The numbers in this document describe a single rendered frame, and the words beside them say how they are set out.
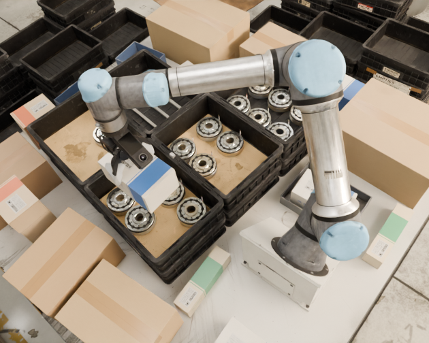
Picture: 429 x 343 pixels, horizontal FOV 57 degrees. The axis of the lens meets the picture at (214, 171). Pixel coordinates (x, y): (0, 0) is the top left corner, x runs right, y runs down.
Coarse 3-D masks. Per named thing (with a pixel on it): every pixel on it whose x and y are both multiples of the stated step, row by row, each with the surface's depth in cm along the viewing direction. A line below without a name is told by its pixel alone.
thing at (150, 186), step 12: (108, 156) 116; (132, 168) 113; (144, 168) 113; (156, 168) 113; (168, 168) 112; (132, 180) 111; (144, 180) 111; (156, 180) 110; (168, 180) 113; (132, 192) 112; (144, 192) 109; (156, 192) 111; (168, 192) 116; (144, 204) 112; (156, 204) 114
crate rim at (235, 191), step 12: (204, 96) 155; (228, 108) 150; (156, 132) 147; (264, 132) 143; (276, 144) 140; (276, 156) 138; (192, 168) 137; (264, 168) 136; (204, 180) 133; (216, 192) 131
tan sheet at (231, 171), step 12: (192, 132) 158; (204, 144) 154; (216, 144) 154; (216, 156) 151; (240, 156) 150; (252, 156) 150; (264, 156) 149; (228, 168) 147; (240, 168) 147; (252, 168) 147; (216, 180) 145; (228, 180) 144; (240, 180) 144; (228, 192) 142
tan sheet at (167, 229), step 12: (120, 216) 140; (156, 216) 139; (168, 216) 138; (156, 228) 136; (168, 228) 136; (180, 228) 135; (144, 240) 134; (156, 240) 134; (168, 240) 133; (156, 252) 131
